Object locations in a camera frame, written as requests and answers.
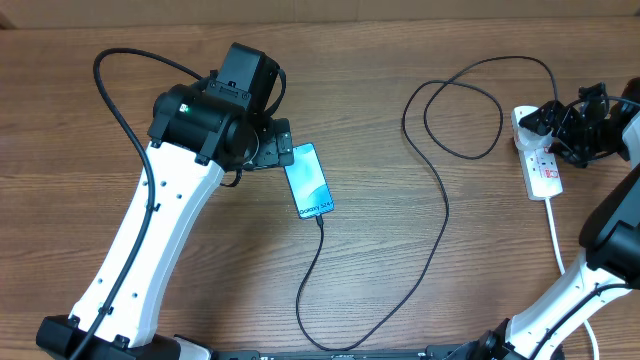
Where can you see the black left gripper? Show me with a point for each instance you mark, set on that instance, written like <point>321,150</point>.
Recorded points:
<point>275,144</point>

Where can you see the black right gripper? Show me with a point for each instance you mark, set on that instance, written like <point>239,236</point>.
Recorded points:
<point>578,157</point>

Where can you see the smartphone with blue screen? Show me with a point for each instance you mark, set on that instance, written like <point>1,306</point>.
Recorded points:
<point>307,182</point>

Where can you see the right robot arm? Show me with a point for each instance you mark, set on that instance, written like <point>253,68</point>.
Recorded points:
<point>606,267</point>

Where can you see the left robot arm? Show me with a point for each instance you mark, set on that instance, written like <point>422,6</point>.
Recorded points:
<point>224,122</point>

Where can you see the white charger plug adapter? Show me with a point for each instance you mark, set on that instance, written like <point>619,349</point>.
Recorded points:
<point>526,140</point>

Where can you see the white power strip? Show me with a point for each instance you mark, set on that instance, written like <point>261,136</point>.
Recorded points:
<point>539,167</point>

